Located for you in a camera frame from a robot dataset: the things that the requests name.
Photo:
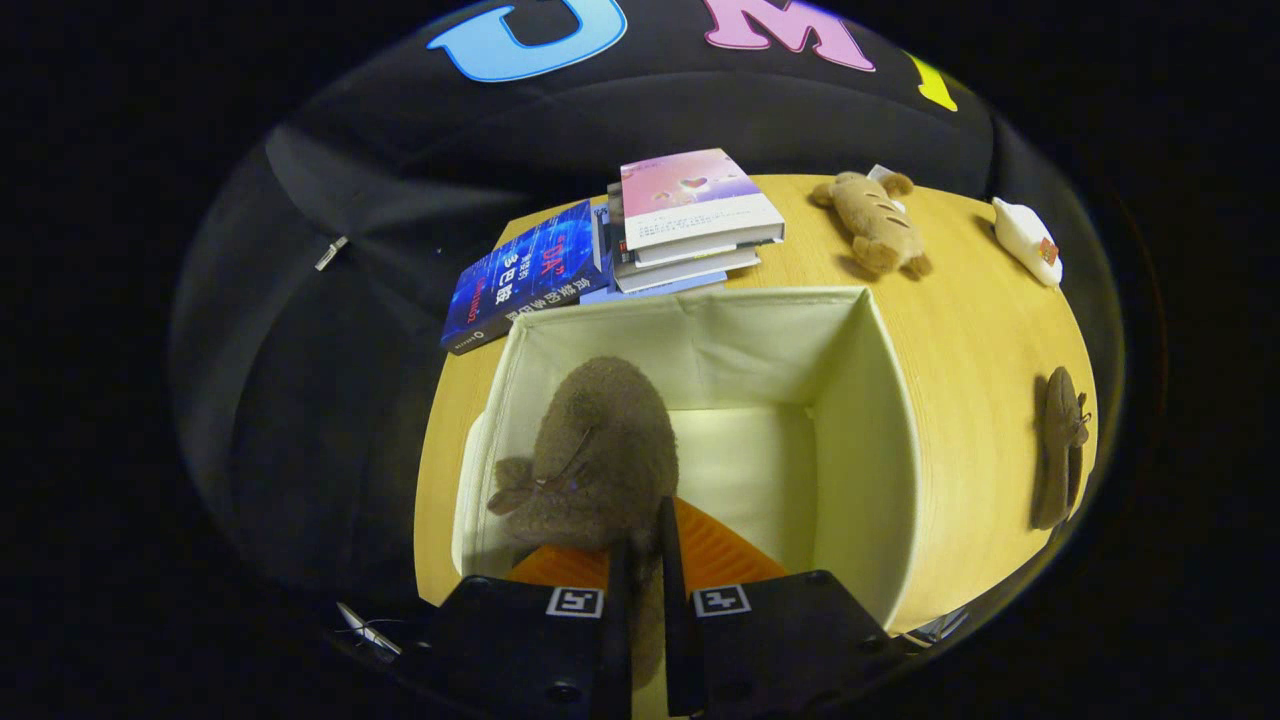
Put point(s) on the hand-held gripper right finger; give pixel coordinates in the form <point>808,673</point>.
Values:
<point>678,640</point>

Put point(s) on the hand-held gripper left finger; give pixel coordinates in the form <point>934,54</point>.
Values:
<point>616,640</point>

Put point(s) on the brown fuzzy slipper shoe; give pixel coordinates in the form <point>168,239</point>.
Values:
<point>600,440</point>
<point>1058,450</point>

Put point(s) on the beige fabric storage box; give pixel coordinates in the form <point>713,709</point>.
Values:
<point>760,350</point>

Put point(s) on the dark grey book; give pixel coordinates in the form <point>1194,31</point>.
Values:
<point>690,268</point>

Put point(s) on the black backdrop cloth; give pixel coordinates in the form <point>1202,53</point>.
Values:
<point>330,400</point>

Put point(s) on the dark blue book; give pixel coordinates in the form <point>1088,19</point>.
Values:
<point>530,270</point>

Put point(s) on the brown bread plush toy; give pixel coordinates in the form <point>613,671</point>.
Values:
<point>875,225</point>

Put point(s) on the white plush toy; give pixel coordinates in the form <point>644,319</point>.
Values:
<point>1022,238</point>

